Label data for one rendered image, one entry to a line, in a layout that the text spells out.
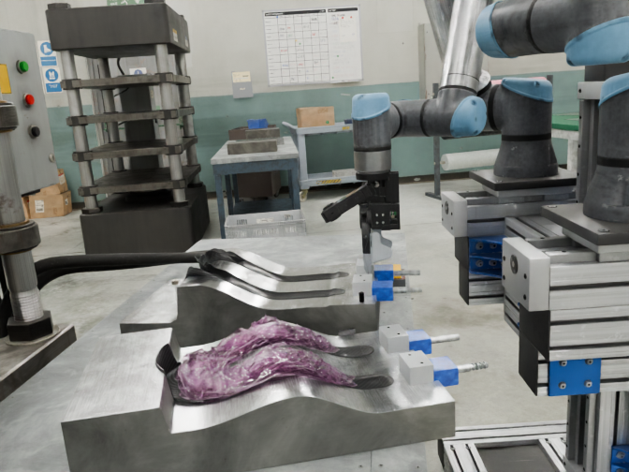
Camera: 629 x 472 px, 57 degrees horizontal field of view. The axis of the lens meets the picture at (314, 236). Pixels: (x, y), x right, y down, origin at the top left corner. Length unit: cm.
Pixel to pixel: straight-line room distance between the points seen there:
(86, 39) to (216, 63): 275
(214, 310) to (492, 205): 72
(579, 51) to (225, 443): 64
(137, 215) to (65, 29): 154
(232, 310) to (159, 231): 401
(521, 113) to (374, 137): 45
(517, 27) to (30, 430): 90
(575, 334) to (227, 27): 686
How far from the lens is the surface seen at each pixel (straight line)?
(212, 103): 757
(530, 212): 150
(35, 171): 167
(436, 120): 118
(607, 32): 76
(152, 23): 501
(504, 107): 150
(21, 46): 170
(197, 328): 116
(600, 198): 105
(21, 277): 140
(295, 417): 79
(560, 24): 79
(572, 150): 485
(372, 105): 115
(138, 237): 516
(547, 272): 100
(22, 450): 99
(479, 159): 685
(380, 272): 122
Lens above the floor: 127
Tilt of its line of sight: 14 degrees down
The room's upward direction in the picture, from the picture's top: 4 degrees counter-clockwise
